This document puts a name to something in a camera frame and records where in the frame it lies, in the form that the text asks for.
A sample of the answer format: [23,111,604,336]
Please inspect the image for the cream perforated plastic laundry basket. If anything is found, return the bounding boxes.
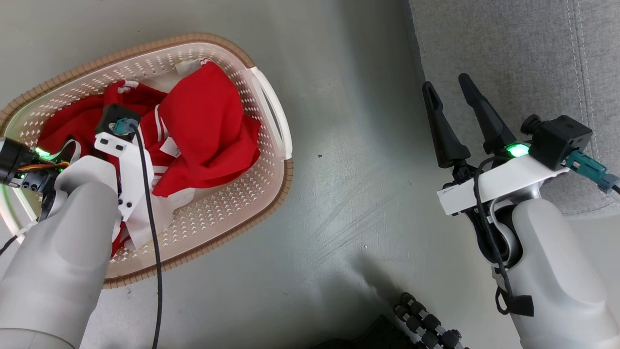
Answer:
[0,32,294,289]

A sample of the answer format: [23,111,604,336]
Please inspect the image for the red garment with white stripes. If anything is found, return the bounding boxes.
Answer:
[36,80,197,257]

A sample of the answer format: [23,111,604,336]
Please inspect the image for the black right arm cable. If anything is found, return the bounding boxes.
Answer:
[472,156,535,317]

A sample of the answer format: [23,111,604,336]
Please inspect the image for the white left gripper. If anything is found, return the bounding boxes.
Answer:
[93,132,155,222]

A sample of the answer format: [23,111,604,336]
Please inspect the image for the teal right camera connector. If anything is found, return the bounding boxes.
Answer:
[566,150,620,193]

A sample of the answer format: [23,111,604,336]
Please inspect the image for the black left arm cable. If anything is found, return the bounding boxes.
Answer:
[127,124,164,349]

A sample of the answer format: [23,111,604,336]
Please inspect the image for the teal camera connector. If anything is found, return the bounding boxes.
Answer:
[112,118,139,136]
[566,150,620,193]

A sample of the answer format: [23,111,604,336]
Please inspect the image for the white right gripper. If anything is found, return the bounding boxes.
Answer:
[421,73,570,217]

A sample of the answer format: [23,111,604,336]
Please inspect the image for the grey fabric sofa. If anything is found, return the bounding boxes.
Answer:
[408,0,620,217]

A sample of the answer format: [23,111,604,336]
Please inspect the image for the teal left camera connector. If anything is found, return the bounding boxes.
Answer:
[112,118,139,136]

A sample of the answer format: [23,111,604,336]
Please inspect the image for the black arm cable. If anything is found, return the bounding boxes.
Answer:
[472,156,535,317]
[127,124,164,349]

